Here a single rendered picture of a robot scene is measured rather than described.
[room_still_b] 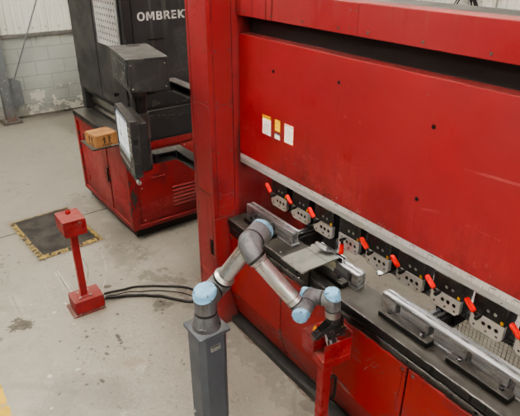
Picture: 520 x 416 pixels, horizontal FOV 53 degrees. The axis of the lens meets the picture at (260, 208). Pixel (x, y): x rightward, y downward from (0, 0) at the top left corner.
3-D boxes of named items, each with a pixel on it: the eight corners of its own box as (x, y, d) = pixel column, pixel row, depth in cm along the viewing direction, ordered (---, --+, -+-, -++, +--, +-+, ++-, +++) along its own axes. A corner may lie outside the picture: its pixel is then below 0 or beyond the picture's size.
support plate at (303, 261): (280, 258, 285) (280, 257, 285) (317, 244, 299) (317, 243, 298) (301, 274, 272) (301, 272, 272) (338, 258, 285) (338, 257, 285)
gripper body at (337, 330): (346, 336, 255) (346, 316, 249) (331, 342, 252) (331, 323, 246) (337, 327, 261) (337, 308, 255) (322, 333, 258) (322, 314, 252)
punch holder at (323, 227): (313, 229, 293) (314, 203, 286) (324, 225, 298) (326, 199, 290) (331, 240, 282) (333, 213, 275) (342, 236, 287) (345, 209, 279)
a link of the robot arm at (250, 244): (239, 236, 229) (313, 319, 231) (250, 225, 238) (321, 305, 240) (224, 248, 236) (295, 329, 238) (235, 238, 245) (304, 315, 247)
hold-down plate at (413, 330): (377, 314, 260) (378, 309, 259) (385, 310, 263) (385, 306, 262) (426, 348, 238) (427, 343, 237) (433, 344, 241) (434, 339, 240)
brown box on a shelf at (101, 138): (80, 141, 458) (78, 128, 452) (108, 135, 472) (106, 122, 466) (92, 151, 436) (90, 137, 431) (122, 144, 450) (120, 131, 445)
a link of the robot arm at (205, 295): (189, 313, 262) (187, 290, 256) (202, 298, 273) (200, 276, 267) (210, 319, 257) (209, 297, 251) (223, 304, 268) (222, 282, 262)
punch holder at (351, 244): (338, 244, 279) (339, 217, 271) (349, 239, 283) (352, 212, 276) (357, 257, 268) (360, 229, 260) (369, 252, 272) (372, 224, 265)
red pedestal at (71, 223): (66, 305, 409) (46, 210, 372) (97, 295, 422) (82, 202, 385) (73, 319, 395) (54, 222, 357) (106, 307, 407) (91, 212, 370)
